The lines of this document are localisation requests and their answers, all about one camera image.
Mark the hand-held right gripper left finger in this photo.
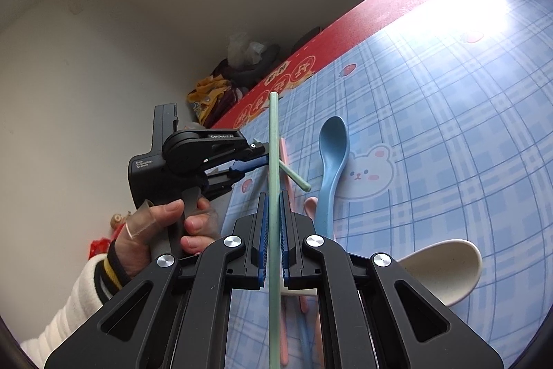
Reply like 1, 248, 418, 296
44, 193, 271, 369

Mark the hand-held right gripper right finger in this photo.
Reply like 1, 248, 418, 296
280, 191, 504, 369

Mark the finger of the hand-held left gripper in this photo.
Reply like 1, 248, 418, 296
203, 156, 269, 199
196, 130, 265, 166

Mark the green chopstick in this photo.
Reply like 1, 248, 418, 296
253, 139, 312, 192
267, 92, 283, 369

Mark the blue spoon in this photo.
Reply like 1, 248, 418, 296
313, 116, 350, 240

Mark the blue chopstick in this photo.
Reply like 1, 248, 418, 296
300, 315, 312, 369

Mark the beige spoon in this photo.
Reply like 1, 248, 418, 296
281, 238, 483, 308

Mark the person's left forearm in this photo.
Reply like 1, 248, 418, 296
19, 241, 134, 359

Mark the person's left hand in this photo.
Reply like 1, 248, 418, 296
114, 198, 219, 279

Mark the pile of clothes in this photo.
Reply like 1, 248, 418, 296
187, 58, 255, 125

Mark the dark bin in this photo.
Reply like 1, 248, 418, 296
233, 45, 281, 86

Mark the red plastic bag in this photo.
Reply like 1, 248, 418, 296
88, 237, 114, 261

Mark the white plastic bag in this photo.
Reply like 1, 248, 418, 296
227, 33, 266, 69

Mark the black bin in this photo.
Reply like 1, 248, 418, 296
291, 27, 322, 54

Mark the blue checked table mat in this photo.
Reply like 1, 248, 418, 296
218, 0, 553, 369

